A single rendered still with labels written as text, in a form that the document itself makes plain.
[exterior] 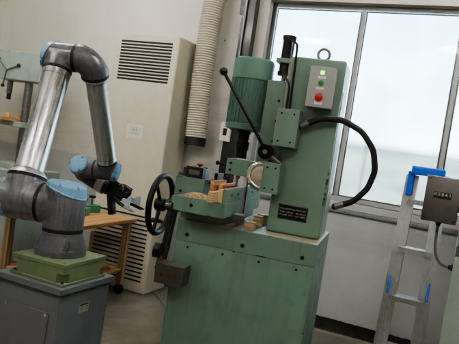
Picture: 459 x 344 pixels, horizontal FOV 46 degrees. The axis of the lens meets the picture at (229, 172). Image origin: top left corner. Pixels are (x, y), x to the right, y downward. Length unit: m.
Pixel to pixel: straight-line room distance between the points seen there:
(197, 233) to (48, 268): 0.59
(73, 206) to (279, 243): 0.79
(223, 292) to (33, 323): 0.72
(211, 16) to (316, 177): 1.95
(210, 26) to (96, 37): 1.10
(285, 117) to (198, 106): 1.70
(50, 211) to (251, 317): 0.86
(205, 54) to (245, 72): 1.53
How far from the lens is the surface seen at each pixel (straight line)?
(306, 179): 2.21
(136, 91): 3.91
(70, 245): 2.09
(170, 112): 3.76
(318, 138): 2.21
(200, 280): 2.25
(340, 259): 3.65
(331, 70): 2.17
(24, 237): 4.37
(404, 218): 2.91
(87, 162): 2.63
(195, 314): 2.29
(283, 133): 2.15
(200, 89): 3.80
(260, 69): 2.32
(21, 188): 2.15
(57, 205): 2.07
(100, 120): 2.43
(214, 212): 2.11
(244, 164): 2.34
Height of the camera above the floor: 1.13
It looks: 3 degrees down
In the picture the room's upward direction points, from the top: 9 degrees clockwise
